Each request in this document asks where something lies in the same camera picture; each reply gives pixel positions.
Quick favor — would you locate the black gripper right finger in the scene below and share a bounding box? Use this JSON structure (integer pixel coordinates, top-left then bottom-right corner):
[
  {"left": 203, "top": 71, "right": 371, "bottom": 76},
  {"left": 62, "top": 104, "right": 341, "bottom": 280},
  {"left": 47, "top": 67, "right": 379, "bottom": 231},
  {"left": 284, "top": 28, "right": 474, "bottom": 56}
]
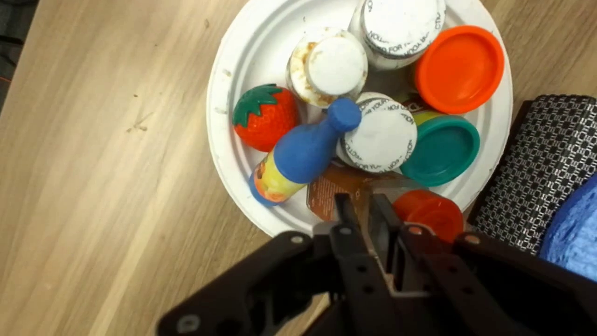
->
[{"left": 371, "top": 194, "right": 597, "bottom": 336}]

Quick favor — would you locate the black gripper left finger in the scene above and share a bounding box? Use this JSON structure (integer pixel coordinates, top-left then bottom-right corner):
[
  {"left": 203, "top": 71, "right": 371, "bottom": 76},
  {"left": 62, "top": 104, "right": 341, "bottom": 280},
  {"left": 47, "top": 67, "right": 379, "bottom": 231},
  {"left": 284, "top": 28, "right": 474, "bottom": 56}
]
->
[{"left": 155, "top": 192, "right": 407, "bottom": 336}]

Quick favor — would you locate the small blue bottle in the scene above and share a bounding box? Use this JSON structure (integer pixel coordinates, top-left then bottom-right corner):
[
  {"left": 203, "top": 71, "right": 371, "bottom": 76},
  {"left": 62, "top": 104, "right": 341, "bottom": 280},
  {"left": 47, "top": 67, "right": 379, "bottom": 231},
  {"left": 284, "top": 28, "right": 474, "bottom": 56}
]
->
[{"left": 248, "top": 97, "right": 364, "bottom": 205}]

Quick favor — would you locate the white bottle silver cap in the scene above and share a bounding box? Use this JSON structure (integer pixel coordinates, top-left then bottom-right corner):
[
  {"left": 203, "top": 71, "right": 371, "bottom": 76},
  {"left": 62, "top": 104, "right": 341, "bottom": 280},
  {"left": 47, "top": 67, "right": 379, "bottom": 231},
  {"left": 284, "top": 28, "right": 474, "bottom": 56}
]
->
[{"left": 334, "top": 91, "right": 420, "bottom": 175}]

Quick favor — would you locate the white bottle green label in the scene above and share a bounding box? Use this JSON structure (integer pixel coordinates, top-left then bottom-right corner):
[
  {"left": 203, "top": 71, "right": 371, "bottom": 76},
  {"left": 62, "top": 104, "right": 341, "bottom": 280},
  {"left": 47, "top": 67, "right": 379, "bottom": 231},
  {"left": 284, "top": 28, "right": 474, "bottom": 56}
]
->
[{"left": 287, "top": 29, "right": 369, "bottom": 108}]

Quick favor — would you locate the white bottle blue label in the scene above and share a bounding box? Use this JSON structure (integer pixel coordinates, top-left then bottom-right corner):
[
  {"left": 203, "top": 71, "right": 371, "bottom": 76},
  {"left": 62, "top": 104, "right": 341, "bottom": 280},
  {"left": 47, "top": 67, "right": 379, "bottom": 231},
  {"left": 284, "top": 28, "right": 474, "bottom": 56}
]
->
[{"left": 351, "top": 0, "right": 448, "bottom": 71}]

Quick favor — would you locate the white round plate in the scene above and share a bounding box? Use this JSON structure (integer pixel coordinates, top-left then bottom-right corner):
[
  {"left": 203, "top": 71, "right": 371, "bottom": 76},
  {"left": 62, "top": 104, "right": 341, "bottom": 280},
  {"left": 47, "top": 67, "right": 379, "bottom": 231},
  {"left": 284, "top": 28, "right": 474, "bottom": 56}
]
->
[{"left": 205, "top": 0, "right": 515, "bottom": 239}]

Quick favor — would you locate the gray woven basket box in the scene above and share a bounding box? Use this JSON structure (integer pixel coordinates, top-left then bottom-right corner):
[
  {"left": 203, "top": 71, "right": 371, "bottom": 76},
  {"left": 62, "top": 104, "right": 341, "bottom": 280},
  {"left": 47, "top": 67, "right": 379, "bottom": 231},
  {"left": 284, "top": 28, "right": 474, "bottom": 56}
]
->
[{"left": 468, "top": 93, "right": 597, "bottom": 257}]

